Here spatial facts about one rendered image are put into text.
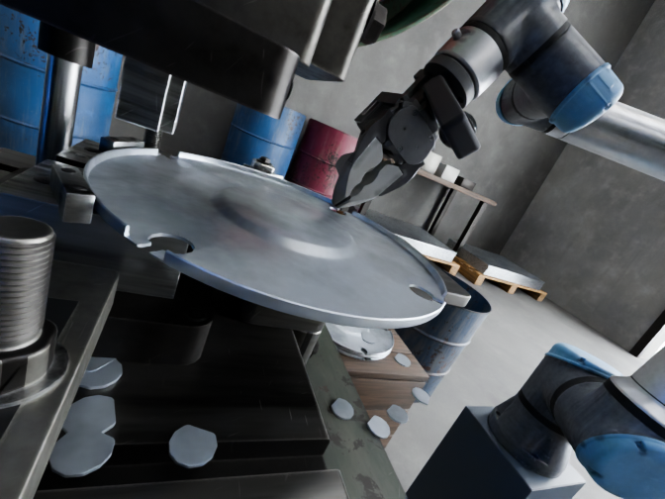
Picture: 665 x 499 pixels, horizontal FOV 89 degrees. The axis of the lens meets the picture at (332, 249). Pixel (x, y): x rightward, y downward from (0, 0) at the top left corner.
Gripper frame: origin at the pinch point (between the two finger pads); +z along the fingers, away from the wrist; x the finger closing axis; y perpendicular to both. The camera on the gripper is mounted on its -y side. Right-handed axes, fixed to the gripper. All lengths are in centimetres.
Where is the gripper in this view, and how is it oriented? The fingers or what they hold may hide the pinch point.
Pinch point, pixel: (343, 200)
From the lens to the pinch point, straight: 42.2
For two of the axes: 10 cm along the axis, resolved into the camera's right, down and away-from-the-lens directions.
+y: -3.5, -4.5, 8.3
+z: -7.1, 7.0, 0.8
